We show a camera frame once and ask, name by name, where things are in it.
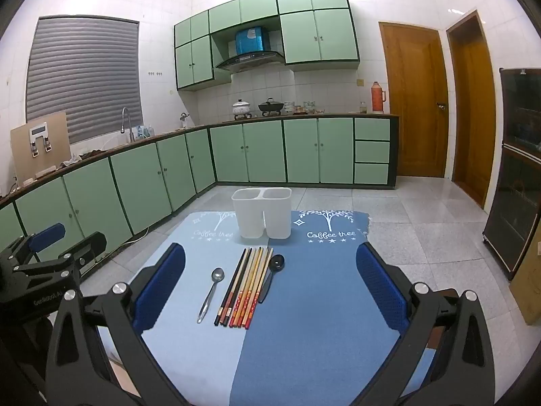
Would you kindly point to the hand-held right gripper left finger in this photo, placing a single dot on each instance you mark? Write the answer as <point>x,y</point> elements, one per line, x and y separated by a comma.
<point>162,287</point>

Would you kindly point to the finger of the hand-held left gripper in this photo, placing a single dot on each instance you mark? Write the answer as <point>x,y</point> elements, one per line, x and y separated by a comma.
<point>86,246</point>
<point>47,236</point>

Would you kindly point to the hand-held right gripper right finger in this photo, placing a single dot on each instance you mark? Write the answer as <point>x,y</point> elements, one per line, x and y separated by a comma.
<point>380,287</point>

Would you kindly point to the steel spoon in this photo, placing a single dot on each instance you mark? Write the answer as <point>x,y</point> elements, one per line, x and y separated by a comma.
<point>217,275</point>

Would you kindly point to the row of mixed chopsticks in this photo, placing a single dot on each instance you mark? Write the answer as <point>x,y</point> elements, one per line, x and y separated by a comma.
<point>241,292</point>

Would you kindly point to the black spoon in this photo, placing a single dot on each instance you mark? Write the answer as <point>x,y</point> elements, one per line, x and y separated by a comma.
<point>277,262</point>

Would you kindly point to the white two-compartment utensil holder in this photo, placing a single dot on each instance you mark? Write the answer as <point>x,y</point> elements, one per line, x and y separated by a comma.
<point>253,215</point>

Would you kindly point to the light blue table mat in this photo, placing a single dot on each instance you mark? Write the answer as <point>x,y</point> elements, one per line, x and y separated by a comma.
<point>190,262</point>

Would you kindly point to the dark blue table mat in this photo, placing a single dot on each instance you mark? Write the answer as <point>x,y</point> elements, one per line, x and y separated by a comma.
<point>317,304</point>

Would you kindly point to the brown board with white device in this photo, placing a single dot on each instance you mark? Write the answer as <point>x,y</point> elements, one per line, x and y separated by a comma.
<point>40,152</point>

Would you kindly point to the bottles beside sink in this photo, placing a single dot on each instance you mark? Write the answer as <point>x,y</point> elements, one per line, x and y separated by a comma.
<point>145,132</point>

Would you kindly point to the steel sink faucet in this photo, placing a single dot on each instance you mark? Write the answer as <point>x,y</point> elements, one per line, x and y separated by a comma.
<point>125,118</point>

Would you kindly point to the cardboard box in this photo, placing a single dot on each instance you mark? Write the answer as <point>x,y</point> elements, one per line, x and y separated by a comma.
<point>530,283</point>

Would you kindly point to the grey window blind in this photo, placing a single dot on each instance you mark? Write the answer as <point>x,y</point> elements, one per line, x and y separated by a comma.
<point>84,76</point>

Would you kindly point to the green lower kitchen cabinets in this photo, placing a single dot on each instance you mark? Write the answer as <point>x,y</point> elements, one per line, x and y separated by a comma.
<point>262,150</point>

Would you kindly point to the green kitchen cabinets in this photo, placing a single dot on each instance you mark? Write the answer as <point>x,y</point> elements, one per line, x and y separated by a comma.
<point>317,29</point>
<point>262,150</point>

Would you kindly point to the black glass-front cabinet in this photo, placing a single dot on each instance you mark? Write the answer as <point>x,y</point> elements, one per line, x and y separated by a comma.
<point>515,169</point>

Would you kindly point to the orange thermos flask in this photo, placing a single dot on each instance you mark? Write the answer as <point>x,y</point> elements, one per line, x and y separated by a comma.
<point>377,98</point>

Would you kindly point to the glass jars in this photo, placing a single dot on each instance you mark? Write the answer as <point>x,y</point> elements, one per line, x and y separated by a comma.
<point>310,107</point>

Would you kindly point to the white cooking pot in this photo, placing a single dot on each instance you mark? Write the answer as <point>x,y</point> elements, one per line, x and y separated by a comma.
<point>241,108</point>

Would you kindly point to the stack of bowls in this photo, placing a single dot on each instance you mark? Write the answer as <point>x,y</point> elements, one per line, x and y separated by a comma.
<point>289,108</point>

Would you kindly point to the black wok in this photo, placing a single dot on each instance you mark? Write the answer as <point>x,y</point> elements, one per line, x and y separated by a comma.
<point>270,105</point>

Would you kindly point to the range hood with blue cover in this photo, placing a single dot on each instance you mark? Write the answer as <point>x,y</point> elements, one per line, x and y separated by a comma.
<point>251,57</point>

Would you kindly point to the green upper kitchen cabinets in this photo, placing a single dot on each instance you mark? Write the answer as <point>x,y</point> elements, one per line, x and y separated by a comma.
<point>317,29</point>

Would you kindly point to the wall water tap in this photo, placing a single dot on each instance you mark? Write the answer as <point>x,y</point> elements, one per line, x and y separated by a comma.
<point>184,119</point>

